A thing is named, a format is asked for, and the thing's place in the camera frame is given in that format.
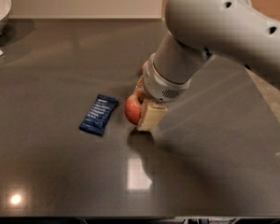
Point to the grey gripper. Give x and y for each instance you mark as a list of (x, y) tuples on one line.
[(160, 86)]

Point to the red apple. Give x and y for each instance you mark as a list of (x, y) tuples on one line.
[(133, 107)]

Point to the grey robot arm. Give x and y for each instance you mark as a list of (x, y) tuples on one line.
[(199, 30)]

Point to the blue rxbar wrapper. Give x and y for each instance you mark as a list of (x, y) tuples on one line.
[(99, 115)]

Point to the orange fruit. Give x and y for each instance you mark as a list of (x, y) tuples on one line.
[(144, 66)]

